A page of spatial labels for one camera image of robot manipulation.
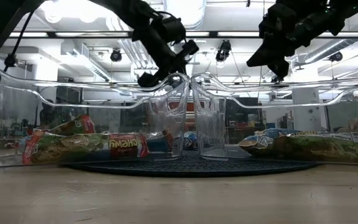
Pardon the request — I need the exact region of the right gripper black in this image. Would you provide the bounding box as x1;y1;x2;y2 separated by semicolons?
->
246;10;331;83

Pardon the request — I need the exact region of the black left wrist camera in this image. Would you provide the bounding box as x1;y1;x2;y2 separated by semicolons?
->
158;11;188;45

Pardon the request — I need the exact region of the black ceiling spotlight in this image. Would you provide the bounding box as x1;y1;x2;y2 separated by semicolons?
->
109;49;124;63
329;50;344;63
214;39;233;63
4;53;19;68

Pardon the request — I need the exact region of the blue snack packet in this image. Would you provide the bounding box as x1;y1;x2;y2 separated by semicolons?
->
31;114;96;137

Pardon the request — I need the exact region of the black round mat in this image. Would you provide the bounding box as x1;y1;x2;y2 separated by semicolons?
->
61;148;323;178

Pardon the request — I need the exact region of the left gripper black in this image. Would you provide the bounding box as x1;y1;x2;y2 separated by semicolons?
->
132;15;200;88

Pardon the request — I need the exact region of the person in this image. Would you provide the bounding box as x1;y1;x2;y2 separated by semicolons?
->
337;118;358;132

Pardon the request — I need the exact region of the black crossbar with light strips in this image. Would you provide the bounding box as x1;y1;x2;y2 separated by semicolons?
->
0;30;358;39

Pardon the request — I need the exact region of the blue-label Chewy granola bar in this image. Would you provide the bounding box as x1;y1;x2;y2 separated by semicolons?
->
183;131;198;149

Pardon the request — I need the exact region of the clear plastic bin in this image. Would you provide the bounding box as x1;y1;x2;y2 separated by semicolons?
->
136;83;250;154
0;54;190;169
190;73;358;167

